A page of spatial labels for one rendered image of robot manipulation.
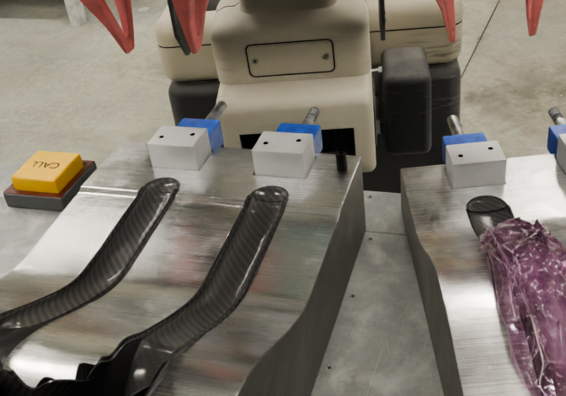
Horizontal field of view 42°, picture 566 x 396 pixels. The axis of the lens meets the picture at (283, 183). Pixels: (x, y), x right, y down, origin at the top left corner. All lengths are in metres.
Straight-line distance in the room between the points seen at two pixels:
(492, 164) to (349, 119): 0.36
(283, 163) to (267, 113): 0.36
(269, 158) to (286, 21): 0.38
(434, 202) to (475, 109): 1.94
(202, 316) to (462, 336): 0.19
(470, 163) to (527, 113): 1.91
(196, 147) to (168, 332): 0.24
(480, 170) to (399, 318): 0.16
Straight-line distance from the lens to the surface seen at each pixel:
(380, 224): 0.77
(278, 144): 0.69
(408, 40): 1.31
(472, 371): 0.52
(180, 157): 0.72
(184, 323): 0.55
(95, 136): 2.78
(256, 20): 1.04
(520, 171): 0.75
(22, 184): 0.91
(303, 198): 0.66
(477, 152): 0.73
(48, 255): 0.68
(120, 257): 0.66
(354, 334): 0.65
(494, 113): 2.61
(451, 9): 0.67
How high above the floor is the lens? 1.27
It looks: 34 degrees down
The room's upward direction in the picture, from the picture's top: 8 degrees counter-clockwise
